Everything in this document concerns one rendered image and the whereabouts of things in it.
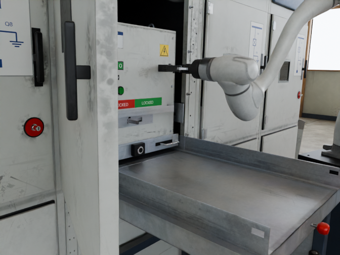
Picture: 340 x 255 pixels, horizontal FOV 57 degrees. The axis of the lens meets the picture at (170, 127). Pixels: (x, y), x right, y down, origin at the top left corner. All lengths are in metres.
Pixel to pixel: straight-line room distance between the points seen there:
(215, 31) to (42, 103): 0.93
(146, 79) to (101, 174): 0.90
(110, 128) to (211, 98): 1.17
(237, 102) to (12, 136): 0.75
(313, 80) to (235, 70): 8.23
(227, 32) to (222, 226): 1.14
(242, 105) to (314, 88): 8.12
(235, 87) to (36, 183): 0.72
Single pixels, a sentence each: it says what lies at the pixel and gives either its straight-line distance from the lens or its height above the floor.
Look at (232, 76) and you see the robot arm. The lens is 1.11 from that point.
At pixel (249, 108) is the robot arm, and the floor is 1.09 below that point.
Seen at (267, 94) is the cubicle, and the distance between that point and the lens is 2.15.
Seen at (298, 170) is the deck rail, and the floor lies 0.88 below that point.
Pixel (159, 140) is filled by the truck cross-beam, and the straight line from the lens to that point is 1.41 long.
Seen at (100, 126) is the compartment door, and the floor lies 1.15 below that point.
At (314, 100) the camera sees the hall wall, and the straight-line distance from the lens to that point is 9.30.
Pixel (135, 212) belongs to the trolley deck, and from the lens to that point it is 0.91.
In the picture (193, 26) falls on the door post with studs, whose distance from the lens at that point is 1.50.
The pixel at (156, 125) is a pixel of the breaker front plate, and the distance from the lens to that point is 1.40.
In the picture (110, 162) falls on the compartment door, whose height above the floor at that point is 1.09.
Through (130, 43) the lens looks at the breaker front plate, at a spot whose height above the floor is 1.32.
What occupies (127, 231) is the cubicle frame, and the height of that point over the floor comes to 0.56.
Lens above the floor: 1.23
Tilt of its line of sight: 11 degrees down
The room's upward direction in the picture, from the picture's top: 1 degrees clockwise
